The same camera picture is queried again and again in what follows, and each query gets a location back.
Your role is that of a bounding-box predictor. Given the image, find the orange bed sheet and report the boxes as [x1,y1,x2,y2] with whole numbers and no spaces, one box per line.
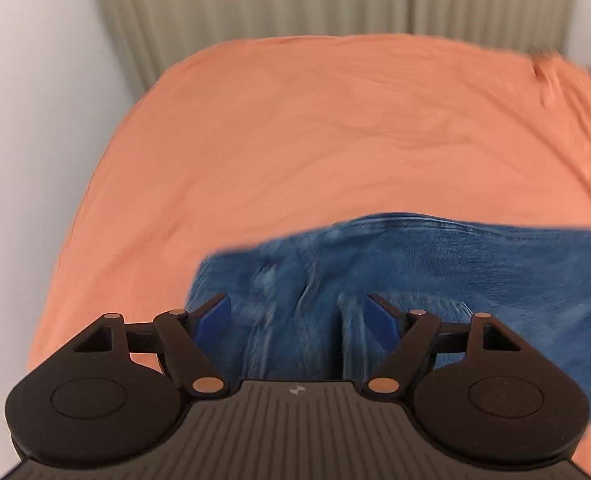
[26,33,591,480]

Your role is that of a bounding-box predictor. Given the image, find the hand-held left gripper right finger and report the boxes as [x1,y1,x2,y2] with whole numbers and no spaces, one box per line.
[360,293,522,401]

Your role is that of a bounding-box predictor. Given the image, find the beige pleated curtain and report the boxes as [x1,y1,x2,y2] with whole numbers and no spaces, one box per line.
[90,0,576,106]

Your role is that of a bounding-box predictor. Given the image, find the blue denim pants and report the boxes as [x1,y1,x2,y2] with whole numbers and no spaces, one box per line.
[184,212,591,423]

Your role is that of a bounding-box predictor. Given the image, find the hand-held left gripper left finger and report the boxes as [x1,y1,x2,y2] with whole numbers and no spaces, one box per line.
[74,293,232,401]

